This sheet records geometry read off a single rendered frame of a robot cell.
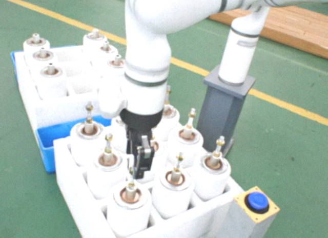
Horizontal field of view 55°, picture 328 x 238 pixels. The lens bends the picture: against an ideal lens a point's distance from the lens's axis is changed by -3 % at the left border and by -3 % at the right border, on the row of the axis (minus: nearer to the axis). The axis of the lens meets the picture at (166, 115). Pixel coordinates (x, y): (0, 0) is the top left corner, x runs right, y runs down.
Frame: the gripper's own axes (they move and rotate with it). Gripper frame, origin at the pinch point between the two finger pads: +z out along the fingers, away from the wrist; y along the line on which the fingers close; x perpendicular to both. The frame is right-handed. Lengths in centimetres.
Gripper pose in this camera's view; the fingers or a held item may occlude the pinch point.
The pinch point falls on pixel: (135, 160)
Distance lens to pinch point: 63.6
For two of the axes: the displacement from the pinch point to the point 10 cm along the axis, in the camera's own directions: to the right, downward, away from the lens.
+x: -9.5, 0.5, -3.1
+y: -2.7, -6.1, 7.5
